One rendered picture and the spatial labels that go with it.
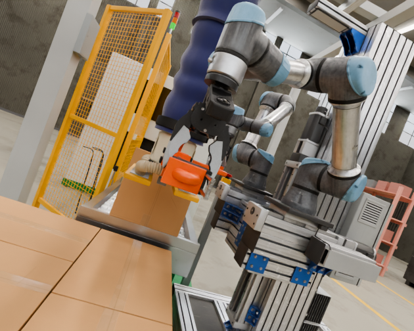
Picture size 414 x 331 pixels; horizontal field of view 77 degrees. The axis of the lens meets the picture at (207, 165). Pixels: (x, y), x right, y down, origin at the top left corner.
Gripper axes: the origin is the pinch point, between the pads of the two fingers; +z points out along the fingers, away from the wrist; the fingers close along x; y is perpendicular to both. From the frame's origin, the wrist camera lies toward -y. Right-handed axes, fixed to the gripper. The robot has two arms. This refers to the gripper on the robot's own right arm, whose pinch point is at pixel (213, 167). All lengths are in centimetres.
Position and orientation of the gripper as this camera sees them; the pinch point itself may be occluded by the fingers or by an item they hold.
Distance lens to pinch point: 145.8
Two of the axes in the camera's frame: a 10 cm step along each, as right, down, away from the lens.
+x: 9.1, 3.6, 2.0
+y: 1.7, 1.0, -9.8
